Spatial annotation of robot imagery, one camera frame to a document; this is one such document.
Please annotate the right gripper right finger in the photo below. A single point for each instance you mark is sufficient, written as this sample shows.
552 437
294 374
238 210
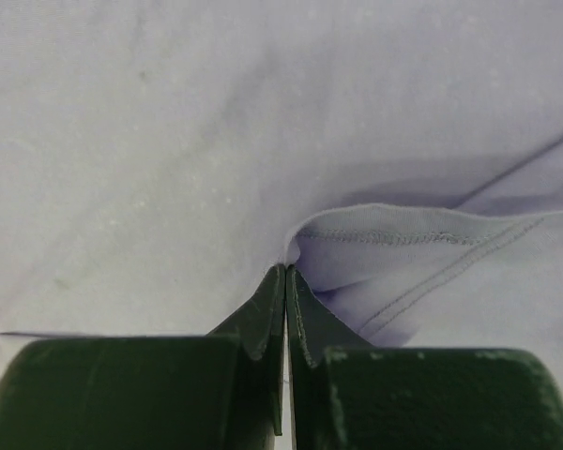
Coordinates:
349 394

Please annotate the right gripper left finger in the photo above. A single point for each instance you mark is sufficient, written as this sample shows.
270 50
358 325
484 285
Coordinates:
222 390

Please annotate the lilac polo shirt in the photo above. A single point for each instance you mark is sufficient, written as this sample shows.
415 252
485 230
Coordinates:
156 157

